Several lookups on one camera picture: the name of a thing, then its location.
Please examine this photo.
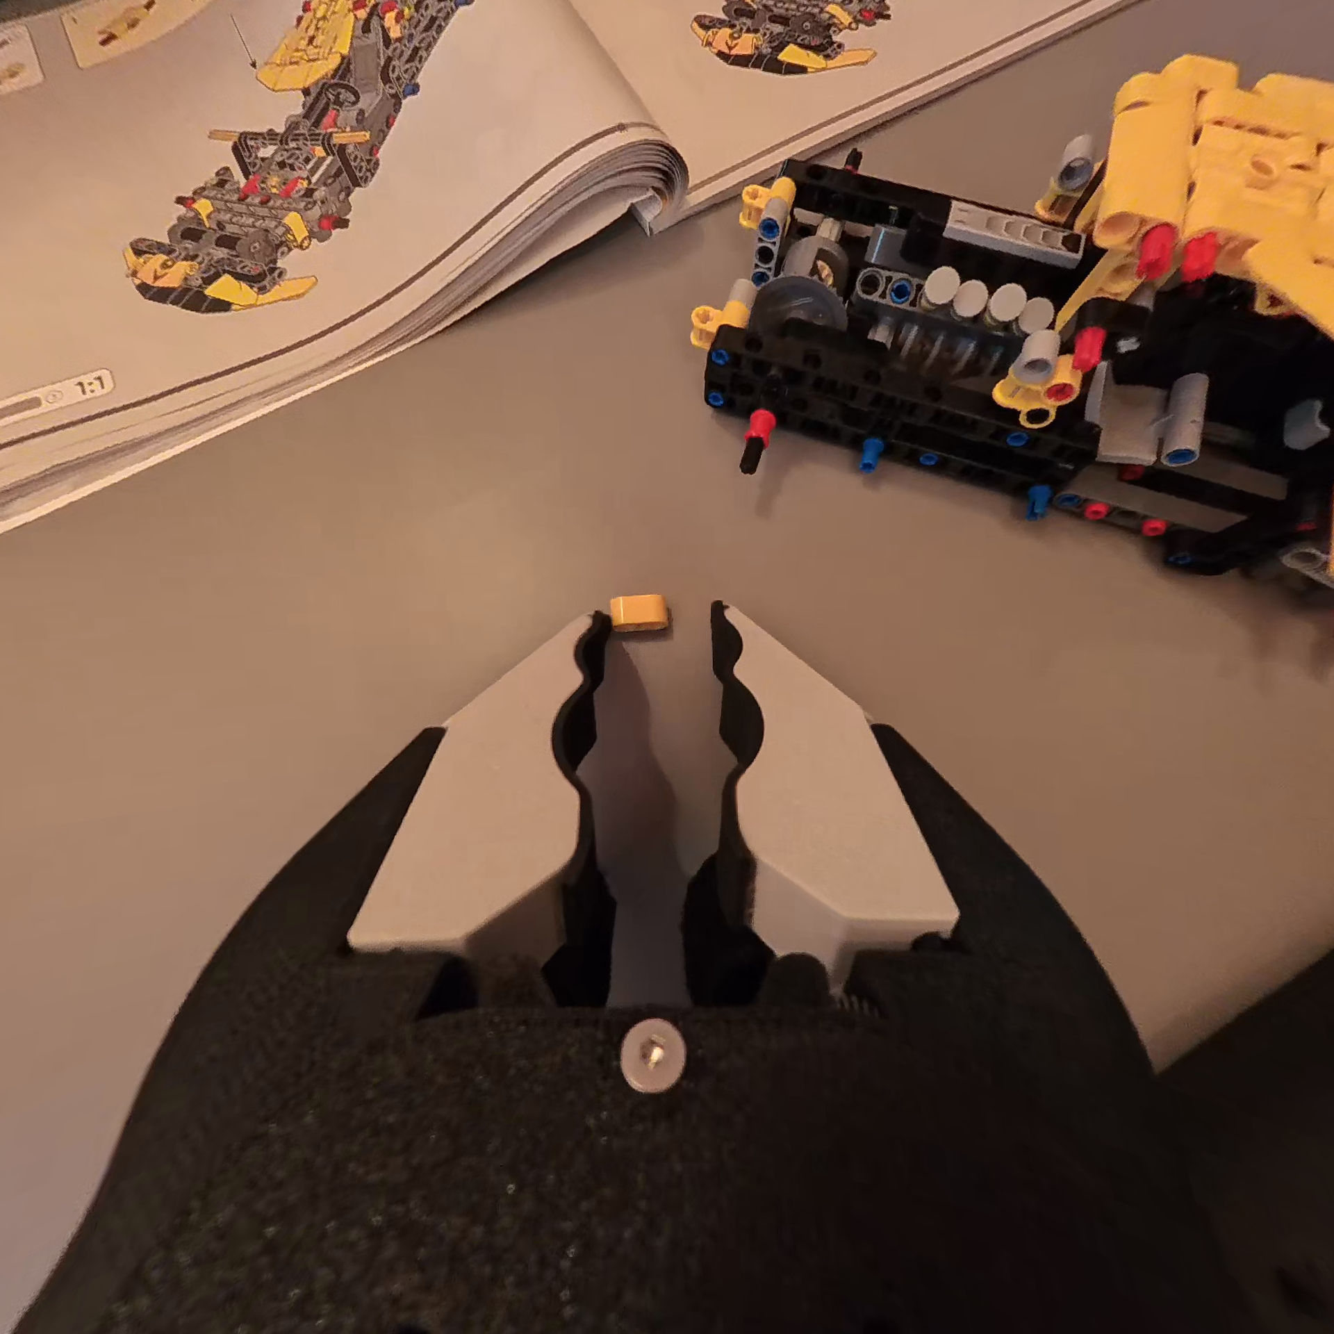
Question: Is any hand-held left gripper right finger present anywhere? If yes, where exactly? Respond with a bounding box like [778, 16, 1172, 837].
[680, 599, 961, 1010]

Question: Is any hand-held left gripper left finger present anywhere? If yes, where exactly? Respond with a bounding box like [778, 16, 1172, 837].
[346, 612, 616, 1010]

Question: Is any yellow black toy brick car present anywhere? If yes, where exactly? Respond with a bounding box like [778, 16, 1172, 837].
[689, 54, 1334, 585]

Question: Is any instruction booklet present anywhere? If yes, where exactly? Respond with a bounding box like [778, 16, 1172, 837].
[0, 0, 1148, 535]

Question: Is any grey desk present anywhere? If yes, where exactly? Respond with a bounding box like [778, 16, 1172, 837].
[0, 0, 1334, 1334]

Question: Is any black perforated pad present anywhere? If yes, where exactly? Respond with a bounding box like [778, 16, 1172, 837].
[1152, 974, 1334, 1334]

